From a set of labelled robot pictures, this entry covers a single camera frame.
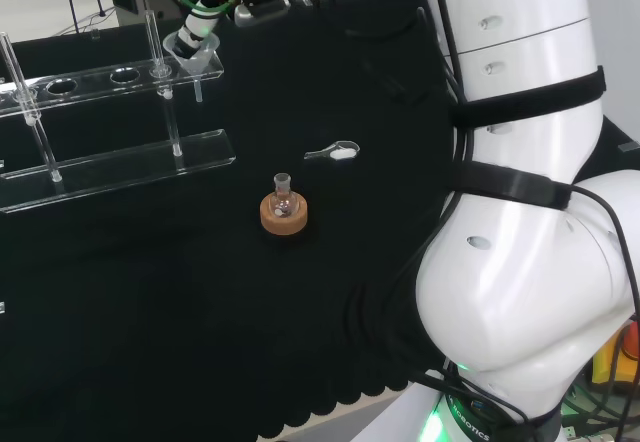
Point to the small round-bottom glass flask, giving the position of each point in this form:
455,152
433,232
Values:
283,202

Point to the grey tape piece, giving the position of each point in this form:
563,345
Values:
629,147

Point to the translucent plastic funnel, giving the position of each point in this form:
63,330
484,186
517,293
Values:
197,64

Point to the clear glass weighing funnel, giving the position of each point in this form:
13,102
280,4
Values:
342,152

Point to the yellow stop button box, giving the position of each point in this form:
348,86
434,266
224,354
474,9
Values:
607,362

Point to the clear acrylic funnel stand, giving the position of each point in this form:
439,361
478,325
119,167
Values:
125,162

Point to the black bench cloth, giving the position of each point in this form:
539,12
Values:
150,287

